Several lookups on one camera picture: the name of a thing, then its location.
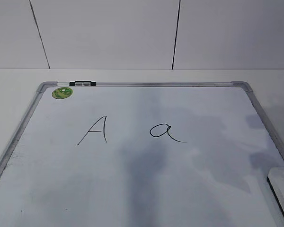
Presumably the white whiteboard eraser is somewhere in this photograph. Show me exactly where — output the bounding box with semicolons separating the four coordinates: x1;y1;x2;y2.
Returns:
267;167;284;216

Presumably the round green sticker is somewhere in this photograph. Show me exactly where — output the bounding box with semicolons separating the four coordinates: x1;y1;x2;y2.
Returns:
52;87;73;100

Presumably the white board with aluminium frame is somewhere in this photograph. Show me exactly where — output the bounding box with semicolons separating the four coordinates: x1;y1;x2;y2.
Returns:
0;82;284;227

